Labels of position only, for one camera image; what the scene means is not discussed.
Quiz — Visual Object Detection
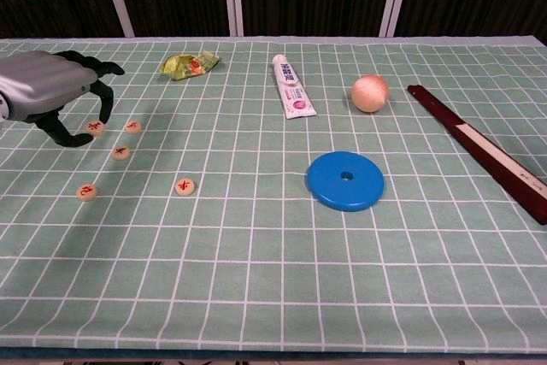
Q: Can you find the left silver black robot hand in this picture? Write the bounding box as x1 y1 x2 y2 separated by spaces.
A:
0 50 126 149

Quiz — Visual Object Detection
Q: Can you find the green crumpled snack packet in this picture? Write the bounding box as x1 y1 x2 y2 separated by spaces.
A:
160 49 221 82

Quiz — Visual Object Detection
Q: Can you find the white toothpaste tube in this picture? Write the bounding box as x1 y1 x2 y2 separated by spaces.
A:
272 53 319 121

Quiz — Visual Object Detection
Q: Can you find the green checkered tablecloth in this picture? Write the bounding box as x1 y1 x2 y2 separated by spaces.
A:
0 35 547 356

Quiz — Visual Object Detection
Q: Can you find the blue disc with hole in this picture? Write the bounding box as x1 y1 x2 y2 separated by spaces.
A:
305 150 385 213

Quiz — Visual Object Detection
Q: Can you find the peach coloured ball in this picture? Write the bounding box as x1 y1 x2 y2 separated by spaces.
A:
351 74 391 115

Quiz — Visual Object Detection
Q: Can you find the dark red folded fan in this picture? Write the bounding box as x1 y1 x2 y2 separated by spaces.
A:
406 84 547 226

